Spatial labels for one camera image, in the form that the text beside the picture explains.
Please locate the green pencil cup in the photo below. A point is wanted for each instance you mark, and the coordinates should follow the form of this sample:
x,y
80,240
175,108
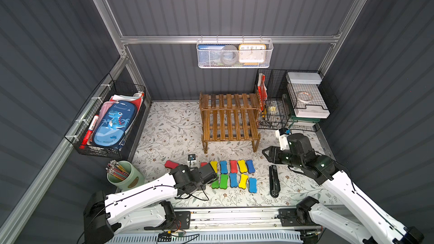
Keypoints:
x,y
124,175

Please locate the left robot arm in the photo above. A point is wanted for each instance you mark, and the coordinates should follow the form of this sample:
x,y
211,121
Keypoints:
x,y
146,206

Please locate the yellow alarm clock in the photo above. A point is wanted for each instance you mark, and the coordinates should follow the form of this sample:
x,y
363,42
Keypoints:
x,y
252,53

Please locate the yellow eraser bottom row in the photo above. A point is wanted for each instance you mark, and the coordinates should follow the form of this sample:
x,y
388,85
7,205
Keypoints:
x,y
214,165
242,166

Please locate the wooden two-tier shelf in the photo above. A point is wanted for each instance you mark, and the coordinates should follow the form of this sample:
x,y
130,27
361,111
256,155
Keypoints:
x,y
229,117

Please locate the green eraser top row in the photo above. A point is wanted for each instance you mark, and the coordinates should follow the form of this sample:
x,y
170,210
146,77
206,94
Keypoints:
x,y
215,184
223,181

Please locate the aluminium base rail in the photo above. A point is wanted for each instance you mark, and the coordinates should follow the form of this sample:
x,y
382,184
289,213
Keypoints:
x,y
261,225

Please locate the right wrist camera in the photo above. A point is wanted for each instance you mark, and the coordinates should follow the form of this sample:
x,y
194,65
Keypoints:
x,y
282,134

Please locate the black stapler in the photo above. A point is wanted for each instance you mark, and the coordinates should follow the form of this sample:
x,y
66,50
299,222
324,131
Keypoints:
x,y
274,182

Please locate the light blue eraser top row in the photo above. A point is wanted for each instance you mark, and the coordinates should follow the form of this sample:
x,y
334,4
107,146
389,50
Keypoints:
x,y
233,180

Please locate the light blue eraser row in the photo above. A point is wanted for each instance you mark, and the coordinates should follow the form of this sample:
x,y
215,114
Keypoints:
x,y
223,167
233,180

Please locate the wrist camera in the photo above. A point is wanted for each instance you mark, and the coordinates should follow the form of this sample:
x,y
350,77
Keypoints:
x,y
282,134
192,157

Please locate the light blue eraser bottom row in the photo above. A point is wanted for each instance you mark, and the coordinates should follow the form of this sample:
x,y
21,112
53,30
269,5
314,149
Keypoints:
x,y
223,167

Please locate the black wire wall basket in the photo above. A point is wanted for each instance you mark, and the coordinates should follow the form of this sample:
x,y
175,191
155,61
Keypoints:
x,y
107,94

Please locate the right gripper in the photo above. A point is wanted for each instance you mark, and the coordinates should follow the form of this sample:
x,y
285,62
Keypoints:
x,y
275,154

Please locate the grey tape roll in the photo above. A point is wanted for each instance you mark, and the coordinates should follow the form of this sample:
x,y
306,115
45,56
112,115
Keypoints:
x,y
229,55

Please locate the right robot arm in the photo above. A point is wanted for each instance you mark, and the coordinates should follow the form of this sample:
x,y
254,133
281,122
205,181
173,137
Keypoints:
x,y
375,226

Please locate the red marker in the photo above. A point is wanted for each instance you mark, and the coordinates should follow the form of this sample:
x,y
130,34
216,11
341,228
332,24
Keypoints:
x,y
89,132

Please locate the yellow eraser row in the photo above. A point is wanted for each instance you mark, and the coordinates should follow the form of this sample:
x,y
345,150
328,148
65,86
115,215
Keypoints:
x,y
214,165
242,166
243,181

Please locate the black wire desk organizer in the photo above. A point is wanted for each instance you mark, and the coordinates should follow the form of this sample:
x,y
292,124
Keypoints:
x,y
278,111

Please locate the red package in organizer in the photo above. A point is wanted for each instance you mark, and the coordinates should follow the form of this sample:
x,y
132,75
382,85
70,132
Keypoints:
x,y
262,91

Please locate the red eraser top row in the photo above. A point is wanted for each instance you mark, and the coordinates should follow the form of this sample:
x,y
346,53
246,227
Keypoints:
x,y
171,165

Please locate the blue dinosaur pencil case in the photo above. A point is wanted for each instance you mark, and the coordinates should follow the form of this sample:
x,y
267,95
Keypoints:
x,y
113,127

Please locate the blue box in basket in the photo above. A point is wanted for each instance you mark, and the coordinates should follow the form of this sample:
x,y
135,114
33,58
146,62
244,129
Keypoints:
x,y
209,55

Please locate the yellow eraser top row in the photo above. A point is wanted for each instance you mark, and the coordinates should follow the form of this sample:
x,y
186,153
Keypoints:
x,y
243,181

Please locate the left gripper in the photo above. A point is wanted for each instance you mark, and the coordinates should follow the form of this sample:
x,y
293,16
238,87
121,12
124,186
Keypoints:
x,y
208,173

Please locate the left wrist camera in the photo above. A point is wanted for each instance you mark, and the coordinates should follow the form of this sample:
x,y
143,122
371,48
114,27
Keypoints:
x,y
192,157

